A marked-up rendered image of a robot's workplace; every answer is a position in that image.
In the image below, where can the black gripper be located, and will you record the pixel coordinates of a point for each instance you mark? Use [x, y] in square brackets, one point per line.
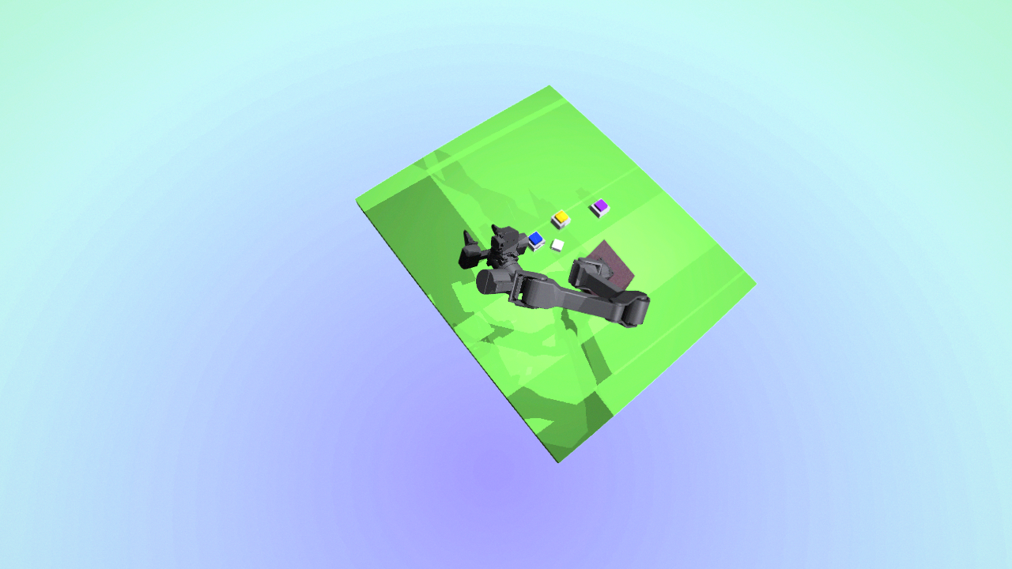
[471, 253]

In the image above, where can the blue button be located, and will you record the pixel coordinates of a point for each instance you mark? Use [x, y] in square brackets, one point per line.
[536, 241]

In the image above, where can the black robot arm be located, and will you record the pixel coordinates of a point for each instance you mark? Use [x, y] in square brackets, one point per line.
[627, 308]

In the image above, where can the purple button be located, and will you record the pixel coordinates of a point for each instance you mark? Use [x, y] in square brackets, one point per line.
[599, 208]

